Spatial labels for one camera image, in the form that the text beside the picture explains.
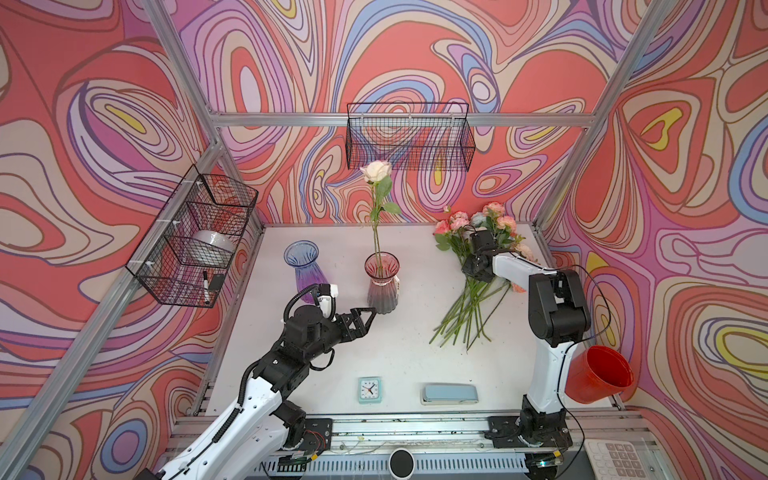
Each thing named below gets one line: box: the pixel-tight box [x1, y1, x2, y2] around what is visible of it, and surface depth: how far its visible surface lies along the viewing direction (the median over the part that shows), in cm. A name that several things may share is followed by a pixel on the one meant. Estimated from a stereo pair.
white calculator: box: [583, 439, 646, 480], surface depth 70 cm
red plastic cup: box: [565, 345, 634, 404], surface depth 74 cm
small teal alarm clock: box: [358, 376, 382, 404], surface depth 80 cm
